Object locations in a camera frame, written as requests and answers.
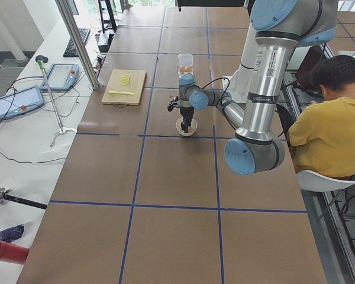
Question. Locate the far teach pendant tablet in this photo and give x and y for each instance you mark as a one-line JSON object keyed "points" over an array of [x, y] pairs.
{"points": [[61, 76]]}

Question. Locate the clear plastic egg box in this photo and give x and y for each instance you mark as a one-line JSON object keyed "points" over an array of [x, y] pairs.
{"points": [[185, 59]]}

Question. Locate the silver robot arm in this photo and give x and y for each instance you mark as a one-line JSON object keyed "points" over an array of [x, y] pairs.
{"points": [[248, 102]]}

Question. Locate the grabber reach stick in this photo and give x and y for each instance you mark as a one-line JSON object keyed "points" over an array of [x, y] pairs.
{"points": [[62, 129]]}

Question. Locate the yellow plastic knife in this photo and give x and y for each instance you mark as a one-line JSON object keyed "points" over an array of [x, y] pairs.
{"points": [[121, 93]]}

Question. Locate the wooden cutting board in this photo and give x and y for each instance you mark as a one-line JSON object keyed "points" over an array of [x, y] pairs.
{"points": [[136, 85]]}

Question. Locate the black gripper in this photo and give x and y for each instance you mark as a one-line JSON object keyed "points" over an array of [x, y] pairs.
{"points": [[186, 112]]}

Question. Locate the red cylinder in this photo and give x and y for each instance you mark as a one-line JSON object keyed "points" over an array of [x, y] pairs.
{"points": [[12, 253]]}

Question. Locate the teach pendant tablet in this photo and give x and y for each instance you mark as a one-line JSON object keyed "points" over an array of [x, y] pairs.
{"points": [[61, 76], [20, 102]]}

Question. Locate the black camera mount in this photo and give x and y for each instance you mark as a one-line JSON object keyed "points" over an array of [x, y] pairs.
{"points": [[174, 103]]}

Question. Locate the blue patterned cloth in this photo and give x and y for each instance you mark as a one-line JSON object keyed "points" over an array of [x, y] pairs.
{"points": [[11, 234]]}

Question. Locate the lemon slices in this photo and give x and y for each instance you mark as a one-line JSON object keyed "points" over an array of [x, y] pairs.
{"points": [[125, 78]]}

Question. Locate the aluminium frame post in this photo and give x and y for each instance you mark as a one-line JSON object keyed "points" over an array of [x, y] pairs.
{"points": [[69, 20]]}

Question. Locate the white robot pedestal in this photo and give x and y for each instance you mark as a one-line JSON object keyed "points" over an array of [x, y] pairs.
{"points": [[238, 84]]}

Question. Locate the black tripod stand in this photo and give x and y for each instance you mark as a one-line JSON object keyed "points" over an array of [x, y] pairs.
{"points": [[5, 196]]}

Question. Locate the white bowl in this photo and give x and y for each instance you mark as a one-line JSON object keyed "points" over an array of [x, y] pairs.
{"points": [[186, 134]]}

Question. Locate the near teach pendant tablet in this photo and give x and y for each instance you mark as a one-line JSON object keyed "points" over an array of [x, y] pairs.
{"points": [[20, 102]]}

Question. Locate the white chair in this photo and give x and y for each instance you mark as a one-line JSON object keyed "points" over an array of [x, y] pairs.
{"points": [[314, 182]]}

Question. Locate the person in yellow shirt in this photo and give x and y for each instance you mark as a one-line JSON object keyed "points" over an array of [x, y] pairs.
{"points": [[323, 137]]}

